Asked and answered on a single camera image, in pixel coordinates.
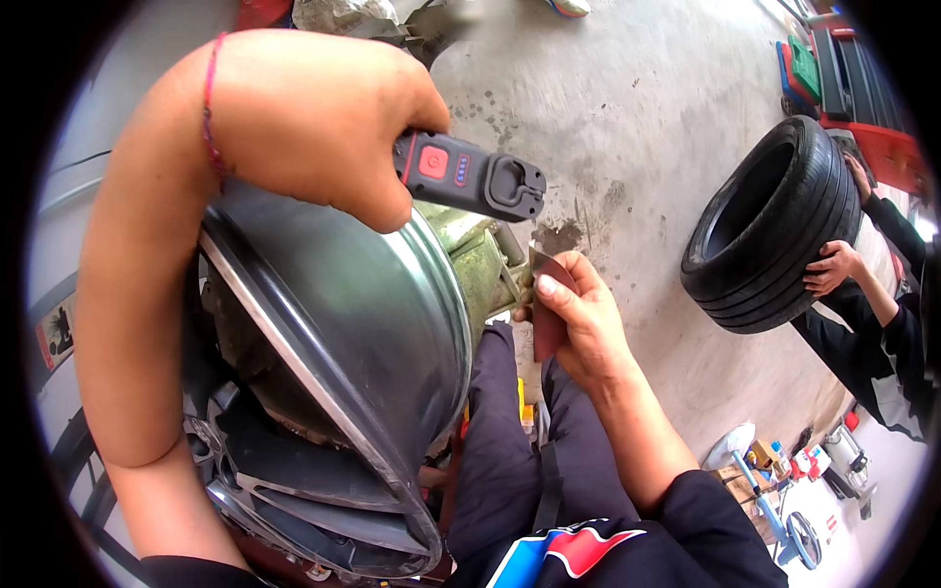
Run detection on person's left hand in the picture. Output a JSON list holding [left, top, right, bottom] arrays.
[[208, 29, 451, 235]]

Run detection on person's right hand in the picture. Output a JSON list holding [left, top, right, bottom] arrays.
[[512, 250, 641, 394]]

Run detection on reddish brown sandpaper piece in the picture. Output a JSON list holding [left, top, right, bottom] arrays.
[[528, 241, 582, 363]]

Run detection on black work light red button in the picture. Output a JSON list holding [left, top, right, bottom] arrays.
[[392, 128, 548, 223]]

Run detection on grey crumpled bag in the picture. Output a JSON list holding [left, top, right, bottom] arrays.
[[293, 0, 416, 41]]

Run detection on yellow small item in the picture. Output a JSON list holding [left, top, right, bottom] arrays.
[[515, 377, 536, 436]]

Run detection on green machine hub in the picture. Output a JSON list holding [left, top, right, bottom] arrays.
[[415, 202, 534, 346]]

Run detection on person's legs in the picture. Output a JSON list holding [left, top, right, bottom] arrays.
[[443, 322, 642, 563]]

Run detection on white plastic bag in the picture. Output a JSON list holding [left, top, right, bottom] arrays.
[[702, 422, 758, 471]]

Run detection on silver alloy wheel rim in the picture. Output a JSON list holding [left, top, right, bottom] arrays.
[[180, 176, 475, 582]]

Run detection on person's body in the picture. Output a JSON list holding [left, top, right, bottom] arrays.
[[103, 440, 789, 588]]

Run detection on heap of bottles and boxes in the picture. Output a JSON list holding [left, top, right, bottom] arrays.
[[709, 412, 879, 548]]

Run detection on black car tyre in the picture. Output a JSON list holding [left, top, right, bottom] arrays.
[[679, 114, 866, 336]]

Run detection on blue metal tool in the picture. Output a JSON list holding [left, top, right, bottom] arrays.
[[730, 448, 824, 571]]

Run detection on red white sticker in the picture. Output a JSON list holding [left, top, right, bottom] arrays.
[[35, 293, 79, 372]]

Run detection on red tool cart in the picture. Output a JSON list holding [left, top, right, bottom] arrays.
[[775, 13, 929, 194]]

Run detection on red thread bracelet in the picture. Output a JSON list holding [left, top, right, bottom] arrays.
[[201, 31, 229, 194]]

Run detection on black metal frame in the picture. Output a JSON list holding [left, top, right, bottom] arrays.
[[50, 408, 144, 582]]

